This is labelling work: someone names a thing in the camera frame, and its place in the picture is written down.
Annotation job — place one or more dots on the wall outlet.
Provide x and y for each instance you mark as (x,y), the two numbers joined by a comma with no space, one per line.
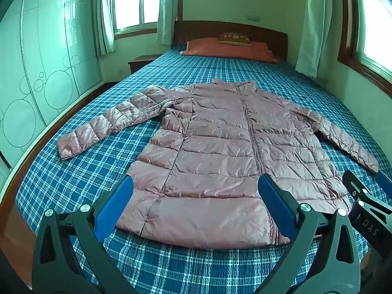
(253,18)

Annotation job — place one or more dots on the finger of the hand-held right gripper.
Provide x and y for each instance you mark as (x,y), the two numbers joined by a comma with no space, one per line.
(385,181)
(356,186)

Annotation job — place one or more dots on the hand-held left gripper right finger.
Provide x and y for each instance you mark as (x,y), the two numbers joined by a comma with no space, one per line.
(275,208)

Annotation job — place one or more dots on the pale green curtain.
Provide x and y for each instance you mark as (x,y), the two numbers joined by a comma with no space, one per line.
(103,18)
(168,9)
(317,27)

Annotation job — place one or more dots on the wooden nightstand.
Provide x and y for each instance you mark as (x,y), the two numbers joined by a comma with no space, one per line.
(141,63)

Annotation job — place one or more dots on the dark wooden headboard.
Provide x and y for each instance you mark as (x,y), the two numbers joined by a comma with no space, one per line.
(271,36)

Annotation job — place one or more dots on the wooden framed window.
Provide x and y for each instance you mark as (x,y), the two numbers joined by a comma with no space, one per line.
(373,30)
(131,3)

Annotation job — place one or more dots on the small brown cushion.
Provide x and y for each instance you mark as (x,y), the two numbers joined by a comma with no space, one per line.
(234,39)

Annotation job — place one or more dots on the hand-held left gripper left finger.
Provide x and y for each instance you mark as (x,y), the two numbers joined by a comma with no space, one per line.
(118,203)

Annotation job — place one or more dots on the orange pillow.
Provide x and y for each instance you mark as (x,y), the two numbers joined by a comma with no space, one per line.
(211,51)

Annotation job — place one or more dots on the bed with blue plaid sheet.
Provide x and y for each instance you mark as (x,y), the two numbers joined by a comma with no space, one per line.
(92,171)

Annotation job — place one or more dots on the green glass wardrobe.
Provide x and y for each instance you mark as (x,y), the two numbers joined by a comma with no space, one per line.
(46,52)

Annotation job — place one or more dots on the pink quilted down jacket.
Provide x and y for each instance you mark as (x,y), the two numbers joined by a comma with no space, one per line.
(214,159)

